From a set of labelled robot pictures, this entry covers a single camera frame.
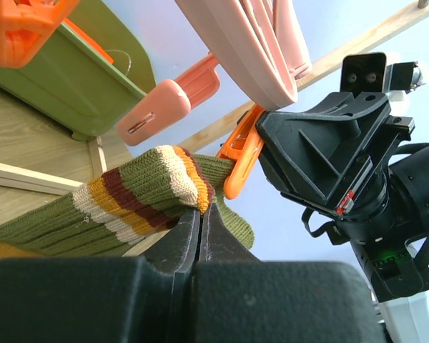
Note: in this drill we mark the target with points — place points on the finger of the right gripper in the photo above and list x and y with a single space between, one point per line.
298 147

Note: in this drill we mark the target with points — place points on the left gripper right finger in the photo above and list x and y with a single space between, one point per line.
238 298

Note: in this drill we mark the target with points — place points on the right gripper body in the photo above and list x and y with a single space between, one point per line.
360 205

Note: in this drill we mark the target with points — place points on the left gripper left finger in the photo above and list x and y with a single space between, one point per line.
102 299

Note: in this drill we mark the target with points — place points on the orange clothes peg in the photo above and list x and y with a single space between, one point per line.
243 147

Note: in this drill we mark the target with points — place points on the olive striped sock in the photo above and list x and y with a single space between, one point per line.
115 211

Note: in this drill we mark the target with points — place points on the pink round clip hanger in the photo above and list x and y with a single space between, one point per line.
258 43

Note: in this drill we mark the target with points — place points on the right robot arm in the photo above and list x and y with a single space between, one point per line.
396 264

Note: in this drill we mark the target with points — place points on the pink clothes peg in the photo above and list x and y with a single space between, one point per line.
170 101

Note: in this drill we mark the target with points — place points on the wooden clothes rack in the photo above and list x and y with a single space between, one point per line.
16 177

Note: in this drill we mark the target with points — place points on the olive green plastic bin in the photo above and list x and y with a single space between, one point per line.
74 84

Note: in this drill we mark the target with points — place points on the orange cloth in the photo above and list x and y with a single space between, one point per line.
90 41

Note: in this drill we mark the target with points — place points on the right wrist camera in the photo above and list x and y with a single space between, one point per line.
374 72

